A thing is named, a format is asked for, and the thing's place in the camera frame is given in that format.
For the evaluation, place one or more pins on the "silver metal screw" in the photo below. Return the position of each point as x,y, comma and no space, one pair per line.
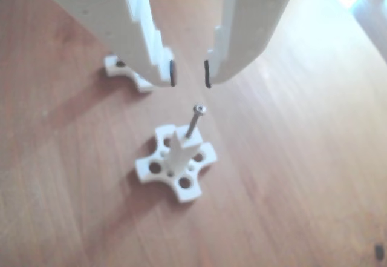
199,109

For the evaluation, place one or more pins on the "white cross-base post stand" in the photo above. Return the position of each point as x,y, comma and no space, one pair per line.
181,155
113,70

